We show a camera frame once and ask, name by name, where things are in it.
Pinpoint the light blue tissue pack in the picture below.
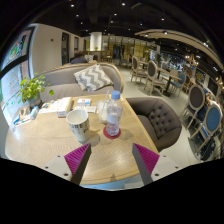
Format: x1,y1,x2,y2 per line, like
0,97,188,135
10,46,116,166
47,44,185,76
30,105,40,120

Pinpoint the clear blue-capped water bottle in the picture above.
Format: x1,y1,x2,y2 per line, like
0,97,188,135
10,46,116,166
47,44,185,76
105,90,124,137

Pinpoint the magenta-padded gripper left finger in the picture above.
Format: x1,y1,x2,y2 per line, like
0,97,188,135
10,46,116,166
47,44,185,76
43,143,92,186

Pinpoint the potted green plant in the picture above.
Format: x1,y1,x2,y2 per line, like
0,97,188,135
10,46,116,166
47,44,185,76
18,73,55,108

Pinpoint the white printed mug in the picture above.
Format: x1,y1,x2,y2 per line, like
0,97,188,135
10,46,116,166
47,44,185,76
65,109,91,142

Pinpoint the small blue white box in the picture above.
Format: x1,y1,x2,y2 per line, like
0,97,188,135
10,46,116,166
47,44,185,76
76,98,92,107

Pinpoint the clear plastic cup with straw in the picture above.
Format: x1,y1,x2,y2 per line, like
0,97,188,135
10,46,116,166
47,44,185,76
95,89,111,125

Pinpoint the grey upholstered sofa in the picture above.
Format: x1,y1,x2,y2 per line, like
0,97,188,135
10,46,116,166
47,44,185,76
33,60,125,101

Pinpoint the person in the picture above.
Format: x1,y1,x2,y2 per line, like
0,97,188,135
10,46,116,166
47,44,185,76
69,50,89,65

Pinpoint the grey white chevron cushion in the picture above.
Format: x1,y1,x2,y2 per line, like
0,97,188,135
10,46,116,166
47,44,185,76
73,63,114,93

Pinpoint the flat round red coaster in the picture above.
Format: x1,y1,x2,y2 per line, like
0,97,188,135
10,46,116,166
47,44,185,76
102,125,122,140

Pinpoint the dark café table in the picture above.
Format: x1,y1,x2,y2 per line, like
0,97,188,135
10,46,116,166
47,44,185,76
156,67,183,98

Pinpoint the framed colourful wall picture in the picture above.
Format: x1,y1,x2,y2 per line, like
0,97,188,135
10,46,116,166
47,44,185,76
2,28,36,69

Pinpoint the dark grey tufted armchair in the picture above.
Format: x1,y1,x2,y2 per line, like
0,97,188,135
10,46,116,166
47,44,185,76
125,96,183,153

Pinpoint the group of ceiling lights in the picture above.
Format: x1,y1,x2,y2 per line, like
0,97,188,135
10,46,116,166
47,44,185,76
68,1,221,73

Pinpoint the white round column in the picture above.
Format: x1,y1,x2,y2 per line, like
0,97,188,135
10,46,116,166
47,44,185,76
89,31,103,52

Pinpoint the group of dining chairs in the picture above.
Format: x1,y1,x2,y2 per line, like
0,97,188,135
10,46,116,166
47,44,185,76
129,54,224,158

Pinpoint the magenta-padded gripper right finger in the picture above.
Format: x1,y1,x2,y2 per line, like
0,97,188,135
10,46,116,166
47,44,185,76
131,143,183,186

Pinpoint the white open booklet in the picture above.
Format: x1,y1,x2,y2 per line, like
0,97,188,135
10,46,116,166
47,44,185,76
38,97,61,115

